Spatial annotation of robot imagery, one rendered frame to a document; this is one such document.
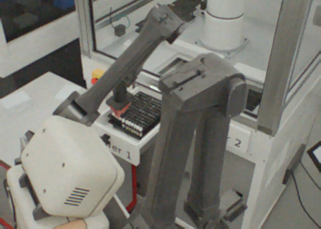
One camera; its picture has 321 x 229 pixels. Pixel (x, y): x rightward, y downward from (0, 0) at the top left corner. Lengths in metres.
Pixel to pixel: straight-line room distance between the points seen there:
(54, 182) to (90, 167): 0.08
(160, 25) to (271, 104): 0.62
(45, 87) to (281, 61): 1.25
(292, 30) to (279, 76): 0.18
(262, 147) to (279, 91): 0.28
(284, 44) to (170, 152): 0.79
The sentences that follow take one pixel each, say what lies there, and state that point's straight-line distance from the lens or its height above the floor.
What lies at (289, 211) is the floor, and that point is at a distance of 2.63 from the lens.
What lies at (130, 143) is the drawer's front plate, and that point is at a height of 0.93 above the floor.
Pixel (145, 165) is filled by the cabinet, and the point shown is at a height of 0.38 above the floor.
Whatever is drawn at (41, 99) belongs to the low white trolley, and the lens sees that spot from 2.10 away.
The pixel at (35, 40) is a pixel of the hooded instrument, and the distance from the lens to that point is 2.28.
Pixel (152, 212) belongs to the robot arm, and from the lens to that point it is 0.82.
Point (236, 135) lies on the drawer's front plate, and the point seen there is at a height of 0.89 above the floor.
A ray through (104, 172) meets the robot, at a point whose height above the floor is 1.34.
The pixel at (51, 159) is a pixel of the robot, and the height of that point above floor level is 1.36.
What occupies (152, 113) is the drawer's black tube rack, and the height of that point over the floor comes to 0.90.
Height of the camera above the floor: 1.98
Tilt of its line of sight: 38 degrees down
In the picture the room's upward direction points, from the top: 1 degrees clockwise
